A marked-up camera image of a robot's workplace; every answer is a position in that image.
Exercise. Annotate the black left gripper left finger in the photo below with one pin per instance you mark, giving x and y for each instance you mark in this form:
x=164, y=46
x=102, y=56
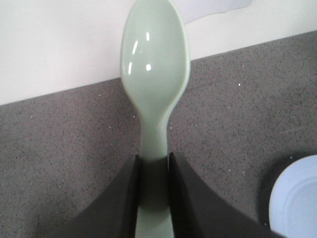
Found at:
x=113, y=213

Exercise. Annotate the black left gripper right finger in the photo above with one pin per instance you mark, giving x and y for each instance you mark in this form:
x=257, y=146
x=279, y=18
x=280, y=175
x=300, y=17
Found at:
x=198, y=212

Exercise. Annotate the mint green plastic spoon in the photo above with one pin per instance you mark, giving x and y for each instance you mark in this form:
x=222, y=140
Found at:
x=155, y=69

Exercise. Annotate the light blue plastic plate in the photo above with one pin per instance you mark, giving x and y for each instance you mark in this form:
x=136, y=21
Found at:
x=293, y=201

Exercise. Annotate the white paper sheet on wall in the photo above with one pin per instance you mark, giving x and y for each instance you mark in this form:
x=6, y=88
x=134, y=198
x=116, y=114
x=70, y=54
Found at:
x=191, y=10

